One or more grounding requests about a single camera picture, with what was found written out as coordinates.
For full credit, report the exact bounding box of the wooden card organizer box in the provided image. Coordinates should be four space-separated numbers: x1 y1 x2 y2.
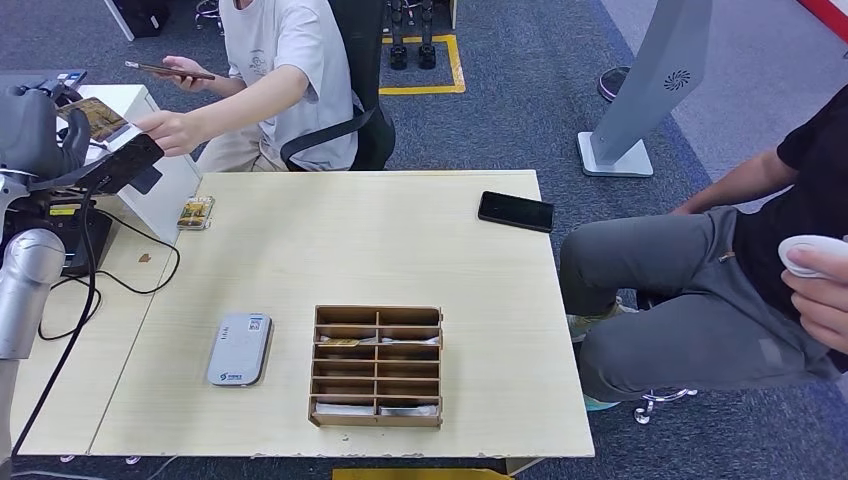
307 303 444 429

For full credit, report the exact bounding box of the black controller with yellow label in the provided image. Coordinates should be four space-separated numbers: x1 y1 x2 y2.
0 195 114 278

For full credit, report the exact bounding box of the black camera cable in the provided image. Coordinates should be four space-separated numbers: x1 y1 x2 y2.
9 188 101 458

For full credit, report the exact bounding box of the black round base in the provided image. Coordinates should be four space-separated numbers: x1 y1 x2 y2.
597 66 631 104

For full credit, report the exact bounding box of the black smartphone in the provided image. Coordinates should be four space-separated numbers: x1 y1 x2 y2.
476 190 556 234

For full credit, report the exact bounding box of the black robot leg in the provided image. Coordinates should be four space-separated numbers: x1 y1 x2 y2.
417 0 439 71
389 0 409 72

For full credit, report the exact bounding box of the yellow floor tape square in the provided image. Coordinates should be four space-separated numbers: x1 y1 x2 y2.
378 34 467 97

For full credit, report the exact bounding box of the chrome stool base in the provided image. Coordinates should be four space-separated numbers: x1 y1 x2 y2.
193 0 223 33

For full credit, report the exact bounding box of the chrome chair base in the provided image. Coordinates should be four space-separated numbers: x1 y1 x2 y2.
633 388 700 427

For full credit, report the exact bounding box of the grey card reader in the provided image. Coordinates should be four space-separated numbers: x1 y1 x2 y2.
205 313 275 388

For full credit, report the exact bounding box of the dark grey laptop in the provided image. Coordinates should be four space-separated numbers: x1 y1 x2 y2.
0 69 89 91

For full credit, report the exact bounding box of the person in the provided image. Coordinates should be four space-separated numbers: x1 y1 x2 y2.
124 0 360 174
558 82 848 405

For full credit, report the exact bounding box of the dark grey hub box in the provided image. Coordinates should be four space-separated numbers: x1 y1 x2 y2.
129 165 164 196

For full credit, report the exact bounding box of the brown smartphone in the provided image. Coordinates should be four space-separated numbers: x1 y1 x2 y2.
124 60 217 82

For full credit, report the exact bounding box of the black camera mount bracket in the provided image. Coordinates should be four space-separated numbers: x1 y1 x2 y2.
27 135 166 195

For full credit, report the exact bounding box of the person's left hand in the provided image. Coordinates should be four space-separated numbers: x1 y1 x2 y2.
780 246 848 356
134 109 207 158

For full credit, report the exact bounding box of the brown room key card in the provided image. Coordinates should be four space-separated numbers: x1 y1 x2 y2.
56 96 130 144

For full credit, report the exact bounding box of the person's right hand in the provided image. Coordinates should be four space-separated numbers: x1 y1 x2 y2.
153 54 217 92

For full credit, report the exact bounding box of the white round remote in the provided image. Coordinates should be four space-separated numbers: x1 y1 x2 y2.
776 235 848 280

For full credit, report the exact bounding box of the green shoe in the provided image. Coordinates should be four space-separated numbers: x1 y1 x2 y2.
566 298 637 346

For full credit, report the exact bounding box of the white desk partition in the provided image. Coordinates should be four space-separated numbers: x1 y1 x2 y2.
62 84 202 245

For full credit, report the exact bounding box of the teal shoe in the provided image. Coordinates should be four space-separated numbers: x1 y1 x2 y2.
582 394 624 415

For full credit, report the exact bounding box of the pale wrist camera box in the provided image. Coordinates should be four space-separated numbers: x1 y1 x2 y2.
105 124 144 152

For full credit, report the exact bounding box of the black office chair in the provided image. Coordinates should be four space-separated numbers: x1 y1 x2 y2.
280 0 397 172

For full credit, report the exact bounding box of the grey kiosk stand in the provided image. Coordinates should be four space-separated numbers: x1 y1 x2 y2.
577 0 713 179

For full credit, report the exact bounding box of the black desk cable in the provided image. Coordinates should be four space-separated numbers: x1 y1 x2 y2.
36 210 181 342

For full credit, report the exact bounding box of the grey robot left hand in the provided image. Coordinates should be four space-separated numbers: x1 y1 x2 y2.
0 82 93 181

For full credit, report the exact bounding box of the stack of yellow cards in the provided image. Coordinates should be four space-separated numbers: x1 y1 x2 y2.
176 195 217 232

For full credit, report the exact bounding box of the black cabinet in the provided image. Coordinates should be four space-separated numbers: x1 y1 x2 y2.
102 0 172 42

